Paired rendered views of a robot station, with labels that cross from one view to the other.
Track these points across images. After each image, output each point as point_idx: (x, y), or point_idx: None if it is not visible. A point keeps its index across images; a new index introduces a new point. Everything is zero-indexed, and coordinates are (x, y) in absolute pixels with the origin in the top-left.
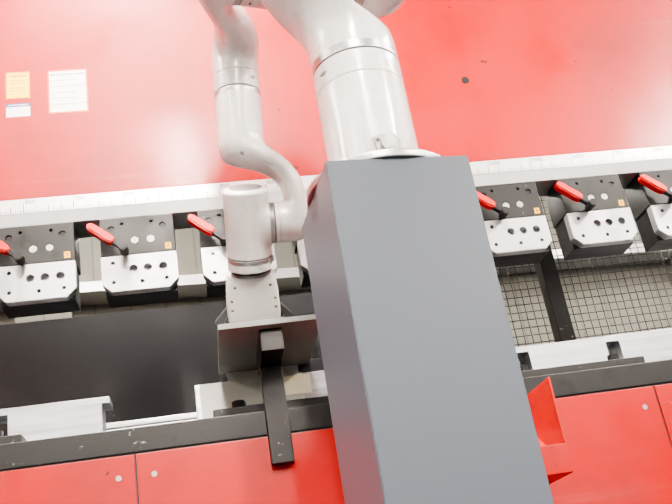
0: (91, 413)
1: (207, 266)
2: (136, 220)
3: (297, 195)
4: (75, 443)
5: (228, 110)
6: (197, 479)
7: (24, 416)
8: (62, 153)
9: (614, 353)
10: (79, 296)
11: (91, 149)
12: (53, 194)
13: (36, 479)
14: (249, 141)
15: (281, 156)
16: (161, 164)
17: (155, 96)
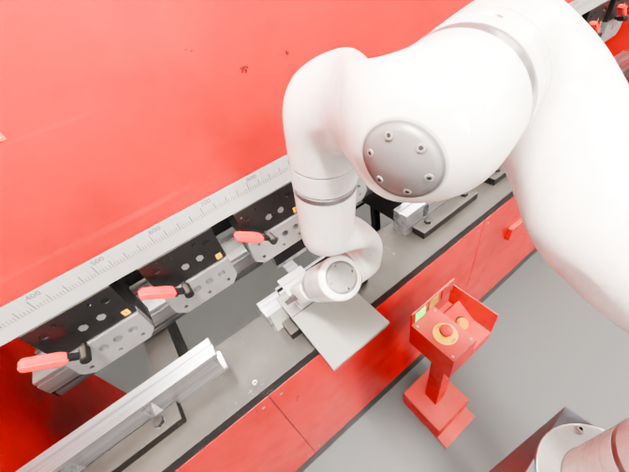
0: (209, 366)
1: (257, 255)
2: (178, 251)
3: (380, 259)
4: (233, 417)
5: (330, 226)
6: (301, 379)
7: (165, 395)
8: (22, 222)
9: (466, 194)
10: (141, 303)
11: (65, 199)
12: (58, 273)
13: (219, 440)
14: (350, 244)
15: (373, 238)
16: (174, 181)
17: (109, 73)
